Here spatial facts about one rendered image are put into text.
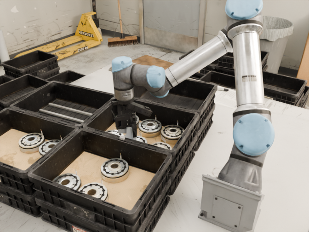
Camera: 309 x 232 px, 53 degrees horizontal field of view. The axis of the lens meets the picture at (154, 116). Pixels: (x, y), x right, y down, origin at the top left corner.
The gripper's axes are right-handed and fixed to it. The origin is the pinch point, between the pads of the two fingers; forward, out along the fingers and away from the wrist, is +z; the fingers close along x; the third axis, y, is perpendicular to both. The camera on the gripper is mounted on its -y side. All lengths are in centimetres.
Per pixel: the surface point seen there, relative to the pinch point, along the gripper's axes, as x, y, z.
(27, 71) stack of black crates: -166, 46, 19
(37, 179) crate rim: 19.9, 37.1, -6.5
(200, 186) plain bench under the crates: 19.1, -21.9, 16.6
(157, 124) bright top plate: -5.7, -13.1, -1.1
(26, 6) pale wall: -374, 42, -3
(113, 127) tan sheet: -15.8, 5.0, 1.4
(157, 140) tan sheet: 0.4, -10.3, 2.4
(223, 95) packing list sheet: -45, -71, 13
